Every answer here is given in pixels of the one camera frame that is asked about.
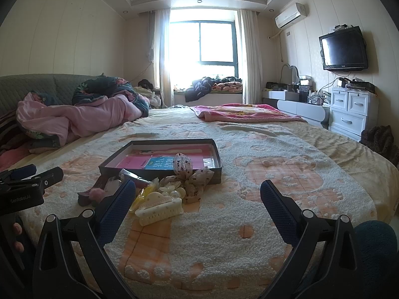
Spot maroon hair clip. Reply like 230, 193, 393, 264
77, 175, 118, 207

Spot yellow bangles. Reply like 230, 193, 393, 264
129, 178, 159, 213

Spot cream cloud hair claw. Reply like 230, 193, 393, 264
135, 192, 184, 227

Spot polka dot bow scrunchie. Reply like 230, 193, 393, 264
173, 153, 214, 204

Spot pink pompom hair clip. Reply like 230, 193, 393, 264
89, 188, 106, 203

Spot pearl hair ties bag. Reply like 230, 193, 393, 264
158, 176, 187, 199

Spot person's left hand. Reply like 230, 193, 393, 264
13, 223, 24, 252

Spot pink quilt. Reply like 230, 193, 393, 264
16, 92, 149, 147

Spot green padded headboard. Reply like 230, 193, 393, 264
0, 74, 96, 115

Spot cream peach bedspread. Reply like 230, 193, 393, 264
20, 109, 398, 298

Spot dark cardboard box tray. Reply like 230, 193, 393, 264
99, 138, 222, 184

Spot dark floral duvet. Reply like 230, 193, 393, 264
72, 75, 149, 117

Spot brown fuzzy item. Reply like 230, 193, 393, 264
360, 126, 399, 166

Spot white low desk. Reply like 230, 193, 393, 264
262, 90, 329, 129

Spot white drawer cabinet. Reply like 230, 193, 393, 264
329, 88, 379, 142

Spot pink folded blanket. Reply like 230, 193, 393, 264
190, 103, 304, 123

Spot dark clothes on sill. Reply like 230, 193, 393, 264
184, 77, 217, 103

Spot white left curtain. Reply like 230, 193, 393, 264
148, 8, 174, 107

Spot white curtain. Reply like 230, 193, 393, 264
235, 9, 262, 104
148, 8, 174, 107

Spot white right curtain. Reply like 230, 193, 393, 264
235, 9, 262, 104

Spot white air conditioner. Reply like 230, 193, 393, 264
275, 3, 307, 29

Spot window with teal frame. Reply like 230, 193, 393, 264
169, 20, 238, 82

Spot black wall television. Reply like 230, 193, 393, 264
318, 26, 369, 72

